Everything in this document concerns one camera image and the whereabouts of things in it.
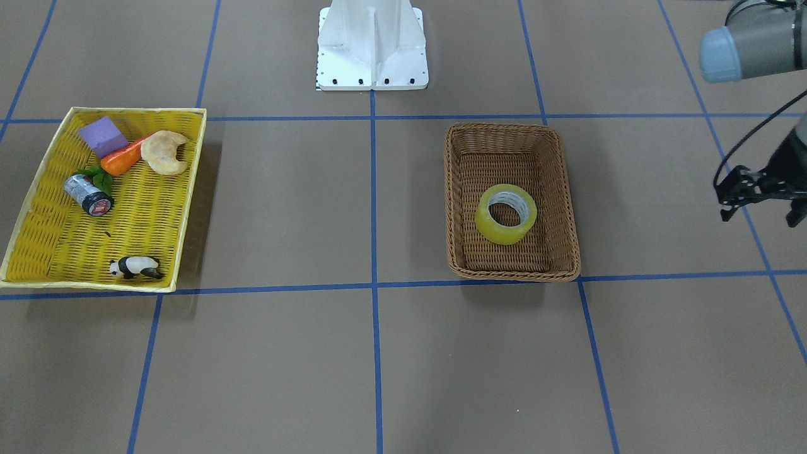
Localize white pedestal column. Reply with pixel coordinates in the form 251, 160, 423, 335
315, 1, 429, 91

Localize yellow plastic basket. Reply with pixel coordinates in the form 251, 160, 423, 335
2, 107, 207, 293

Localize small printed can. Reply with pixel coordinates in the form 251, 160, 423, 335
64, 173, 115, 218

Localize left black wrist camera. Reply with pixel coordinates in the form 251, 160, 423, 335
716, 166, 806, 228

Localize toy croissant bread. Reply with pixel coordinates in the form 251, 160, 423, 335
141, 131, 188, 175

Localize purple foam cube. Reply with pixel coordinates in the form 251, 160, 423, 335
78, 116, 129, 159

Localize brown wicker basket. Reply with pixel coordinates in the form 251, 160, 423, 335
444, 122, 581, 282

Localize yellow tape roll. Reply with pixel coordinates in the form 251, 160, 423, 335
475, 183, 537, 245

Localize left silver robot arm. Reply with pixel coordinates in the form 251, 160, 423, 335
699, 1, 806, 83

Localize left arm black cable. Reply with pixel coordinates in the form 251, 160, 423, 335
712, 88, 807, 190

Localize orange toy carrot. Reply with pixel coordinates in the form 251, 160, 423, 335
99, 136, 149, 177

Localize toy panda figure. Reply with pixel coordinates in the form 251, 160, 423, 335
108, 256, 165, 279

